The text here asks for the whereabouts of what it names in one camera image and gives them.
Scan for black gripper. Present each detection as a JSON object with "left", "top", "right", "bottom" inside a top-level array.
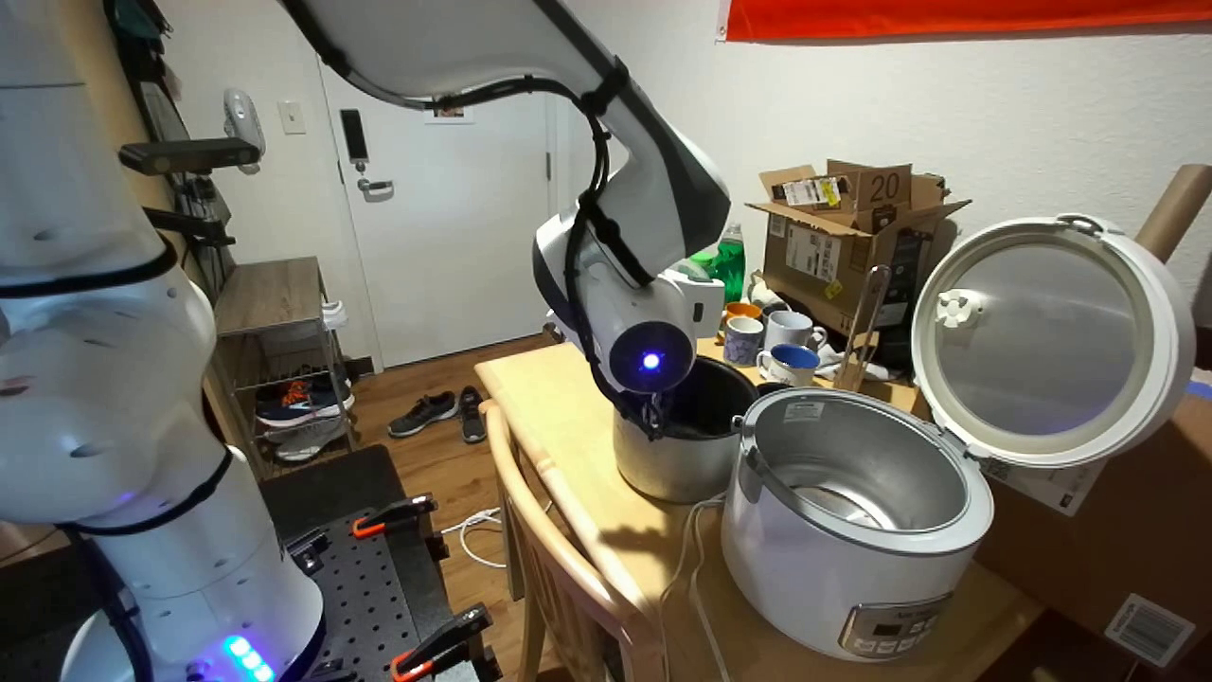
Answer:
[{"left": 624, "top": 386, "right": 678, "bottom": 438}]

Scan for metal pot black interior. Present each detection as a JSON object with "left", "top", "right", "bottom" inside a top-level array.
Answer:
[{"left": 608, "top": 351, "right": 765, "bottom": 508}]

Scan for white rice cooker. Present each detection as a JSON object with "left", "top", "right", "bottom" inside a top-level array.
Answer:
[{"left": 720, "top": 212, "right": 1199, "bottom": 665}]

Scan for blue patterned mug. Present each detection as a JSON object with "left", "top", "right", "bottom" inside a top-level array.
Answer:
[{"left": 720, "top": 312, "right": 773, "bottom": 372}]

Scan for white mug blue rim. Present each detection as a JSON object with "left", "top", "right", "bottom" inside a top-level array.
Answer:
[{"left": 753, "top": 340, "right": 825, "bottom": 390}]

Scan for tall white mug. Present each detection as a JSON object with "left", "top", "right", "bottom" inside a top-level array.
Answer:
[{"left": 761, "top": 304, "right": 820, "bottom": 359}]

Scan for green round bottle white cap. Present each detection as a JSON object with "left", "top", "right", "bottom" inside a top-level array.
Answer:
[{"left": 710, "top": 221, "right": 753, "bottom": 307}]

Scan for dark sneaker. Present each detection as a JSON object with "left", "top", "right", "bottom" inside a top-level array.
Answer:
[
  {"left": 382, "top": 386, "right": 460, "bottom": 442},
  {"left": 453, "top": 383, "right": 492, "bottom": 449}
]

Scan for light wooden chair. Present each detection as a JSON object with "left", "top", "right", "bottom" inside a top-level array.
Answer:
[{"left": 481, "top": 396, "right": 661, "bottom": 682}]

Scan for open cardboard box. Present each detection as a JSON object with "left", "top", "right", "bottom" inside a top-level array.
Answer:
[{"left": 744, "top": 156, "right": 975, "bottom": 340}]

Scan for shoes on rack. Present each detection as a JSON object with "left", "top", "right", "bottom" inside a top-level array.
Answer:
[{"left": 248, "top": 366, "right": 361, "bottom": 466}]

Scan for wooden shoe rack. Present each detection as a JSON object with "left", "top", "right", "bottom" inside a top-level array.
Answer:
[{"left": 195, "top": 254, "right": 364, "bottom": 466}]

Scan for black door keypad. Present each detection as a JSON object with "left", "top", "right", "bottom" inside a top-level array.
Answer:
[{"left": 334, "top": 106, "right": 373, "bottom": 175}]

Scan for brown shipping box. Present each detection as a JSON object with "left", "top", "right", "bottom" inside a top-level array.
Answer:
[{"left": 982, "top": 386, "right": 1212, "bottom": 682}]

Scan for cardboard tube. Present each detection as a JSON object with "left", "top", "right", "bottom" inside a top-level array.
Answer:
[{"left": 1131, "top": 159, "right": 1212, "bottom": 270}]

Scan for white power cable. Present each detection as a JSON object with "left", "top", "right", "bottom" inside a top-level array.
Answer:
[{"left": 651, "top": 495, "right": 738, "bottom": 682}]

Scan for white floor cable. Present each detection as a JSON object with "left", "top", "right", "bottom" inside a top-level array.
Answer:
[{"left": 440, "top": 500, "right": 511, "bottom": 577}]

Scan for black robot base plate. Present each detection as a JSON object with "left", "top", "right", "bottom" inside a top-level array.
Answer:
[{"left": 252, "top": 438, "right": 496, "bottom": 682}]

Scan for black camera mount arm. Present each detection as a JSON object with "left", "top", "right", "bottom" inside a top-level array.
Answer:
[{"left": 137, "top": 165, "right": 247, "bottom": 294}]

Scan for red wall banner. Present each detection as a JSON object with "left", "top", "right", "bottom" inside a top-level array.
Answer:
[{"left": 720, "top": 0, "right": 1212, "bottom": 49}]

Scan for black camera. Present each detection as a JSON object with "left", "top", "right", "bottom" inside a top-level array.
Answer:
[{"left": 117, "top": 132, "right": 266, "bottom": 177}]

